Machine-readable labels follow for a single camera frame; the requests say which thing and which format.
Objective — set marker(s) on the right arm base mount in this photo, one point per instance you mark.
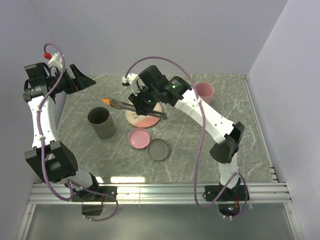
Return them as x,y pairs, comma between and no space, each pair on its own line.
229,200

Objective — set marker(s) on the pink cylindrical container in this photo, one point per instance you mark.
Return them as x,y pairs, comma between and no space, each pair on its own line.
205,91

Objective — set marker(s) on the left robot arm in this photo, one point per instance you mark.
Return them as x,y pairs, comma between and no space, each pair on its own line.
49,158

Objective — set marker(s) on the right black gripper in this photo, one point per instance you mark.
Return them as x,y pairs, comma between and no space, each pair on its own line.
141,109

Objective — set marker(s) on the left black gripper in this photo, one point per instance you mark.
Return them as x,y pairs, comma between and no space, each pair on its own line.
81,81

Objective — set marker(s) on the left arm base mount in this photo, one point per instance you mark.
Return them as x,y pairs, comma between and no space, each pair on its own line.
94,202

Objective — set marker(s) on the pink round lid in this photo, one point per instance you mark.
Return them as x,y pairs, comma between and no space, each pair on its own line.
139,138

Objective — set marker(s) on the grey cylindrical container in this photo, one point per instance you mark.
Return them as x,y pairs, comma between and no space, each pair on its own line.
102,123

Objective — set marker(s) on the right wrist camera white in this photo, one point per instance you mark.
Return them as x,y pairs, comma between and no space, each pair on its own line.
131,80

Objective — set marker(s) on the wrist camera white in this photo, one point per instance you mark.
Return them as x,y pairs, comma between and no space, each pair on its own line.
131,80
54,60

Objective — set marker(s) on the grey round lid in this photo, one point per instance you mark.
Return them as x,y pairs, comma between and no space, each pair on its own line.
158,149

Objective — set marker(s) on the metal tongs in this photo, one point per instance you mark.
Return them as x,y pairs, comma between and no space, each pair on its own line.
120,105

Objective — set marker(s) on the pink and cream plate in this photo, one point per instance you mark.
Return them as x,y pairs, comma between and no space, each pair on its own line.
141,121

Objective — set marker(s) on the salmon slice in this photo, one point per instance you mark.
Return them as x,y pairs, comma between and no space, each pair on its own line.
105,101

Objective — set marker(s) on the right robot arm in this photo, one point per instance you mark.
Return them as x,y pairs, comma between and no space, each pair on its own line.
151,87

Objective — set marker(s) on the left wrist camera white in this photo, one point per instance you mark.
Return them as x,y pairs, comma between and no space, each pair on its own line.
54,60

